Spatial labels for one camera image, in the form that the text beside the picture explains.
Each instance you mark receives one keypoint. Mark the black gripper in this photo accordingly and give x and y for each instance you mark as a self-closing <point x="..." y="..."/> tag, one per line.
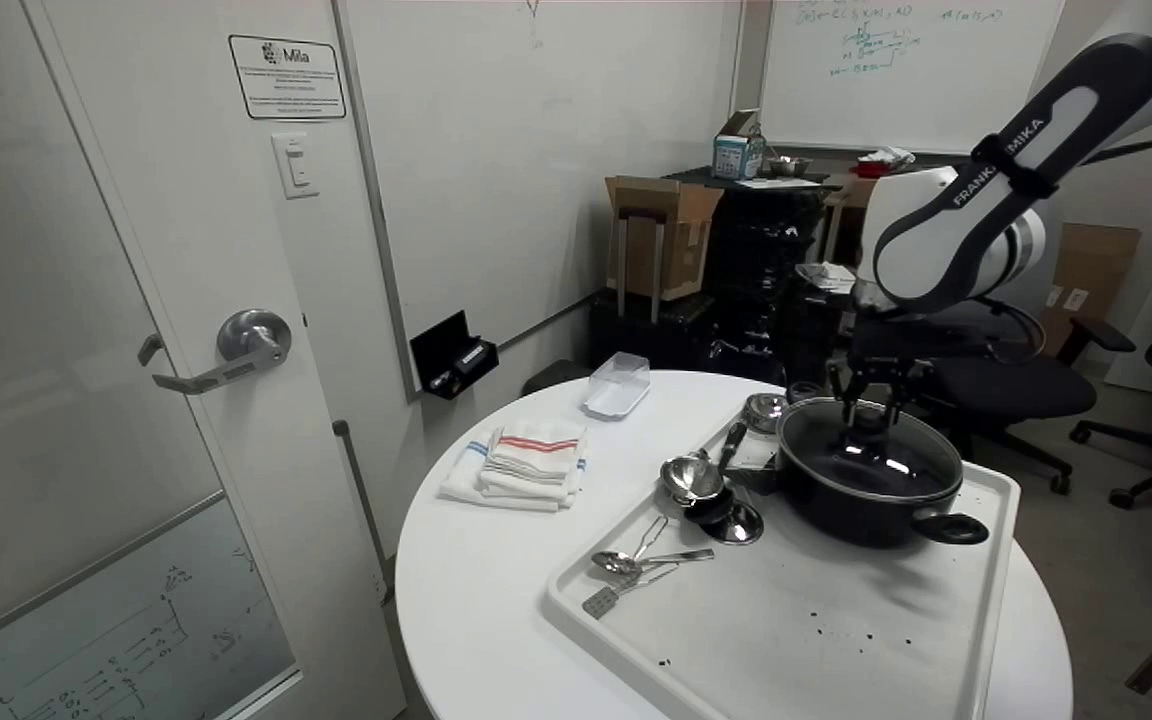
<point x="877" y="362"/>

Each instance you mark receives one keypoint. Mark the white door with glass panel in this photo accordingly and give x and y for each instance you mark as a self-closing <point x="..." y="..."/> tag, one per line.
<point x="136" y="203"/>

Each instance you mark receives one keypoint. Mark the black cabinet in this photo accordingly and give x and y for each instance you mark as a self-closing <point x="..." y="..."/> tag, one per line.
<point x="763" y="252"/>

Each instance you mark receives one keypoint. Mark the open cardboard box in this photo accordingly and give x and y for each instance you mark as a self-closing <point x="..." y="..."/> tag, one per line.
<point x="660" y="242"/>

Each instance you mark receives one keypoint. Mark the large wall whiteboard panel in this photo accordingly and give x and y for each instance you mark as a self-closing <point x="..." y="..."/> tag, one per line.
<point x="536" y="160"/>

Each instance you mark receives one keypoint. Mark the white crumpled paper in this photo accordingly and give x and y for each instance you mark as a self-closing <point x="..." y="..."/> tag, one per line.
<point x="827" y="279"/>

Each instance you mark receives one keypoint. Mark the small teal box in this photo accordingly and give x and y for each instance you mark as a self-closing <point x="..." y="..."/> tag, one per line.
<point x="736" y="153"/>

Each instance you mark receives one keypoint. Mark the white printed door sign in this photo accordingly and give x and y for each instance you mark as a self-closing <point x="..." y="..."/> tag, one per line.
<point x="284" y="76"/>

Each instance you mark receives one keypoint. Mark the red white item pile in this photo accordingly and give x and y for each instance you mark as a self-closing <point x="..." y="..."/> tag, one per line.
<point x="884" y="160"/>

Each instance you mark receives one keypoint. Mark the white light switch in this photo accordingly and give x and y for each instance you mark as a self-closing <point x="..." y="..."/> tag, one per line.
<point x="292" y="164"/>

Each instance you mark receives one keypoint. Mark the clear plastic container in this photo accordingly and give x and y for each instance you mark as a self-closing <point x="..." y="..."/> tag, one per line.
<point x="616" y="391"/>

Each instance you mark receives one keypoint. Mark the brown cardboard box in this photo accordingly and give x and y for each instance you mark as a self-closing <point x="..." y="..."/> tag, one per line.
<point x="1097" y="267"/>

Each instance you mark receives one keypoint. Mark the steel tablespoon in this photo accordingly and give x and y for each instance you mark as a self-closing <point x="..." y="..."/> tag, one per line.
<point x="616" y="566"/>

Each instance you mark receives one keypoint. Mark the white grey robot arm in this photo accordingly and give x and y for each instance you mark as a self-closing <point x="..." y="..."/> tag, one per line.
<point x="960" y="226"/>

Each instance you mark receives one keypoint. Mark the black whiteboard marker holder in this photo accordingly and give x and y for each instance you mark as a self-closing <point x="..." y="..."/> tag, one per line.
<point x="448" y="359"/>

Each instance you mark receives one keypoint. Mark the white plastic tray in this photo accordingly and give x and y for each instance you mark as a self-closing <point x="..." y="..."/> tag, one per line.
<point x="763" y="626"/>

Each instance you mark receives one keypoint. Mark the framed whiteboard with writing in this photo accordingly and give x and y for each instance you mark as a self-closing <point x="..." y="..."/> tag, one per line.
<point x="911" y="81"/>

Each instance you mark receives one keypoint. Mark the small steel spoon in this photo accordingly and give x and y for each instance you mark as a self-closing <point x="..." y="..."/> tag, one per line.
<point x="763" y="409"/>

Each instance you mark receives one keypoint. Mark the steel ladle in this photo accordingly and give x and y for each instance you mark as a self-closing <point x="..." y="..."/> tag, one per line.
<point x="687" y="479"/>

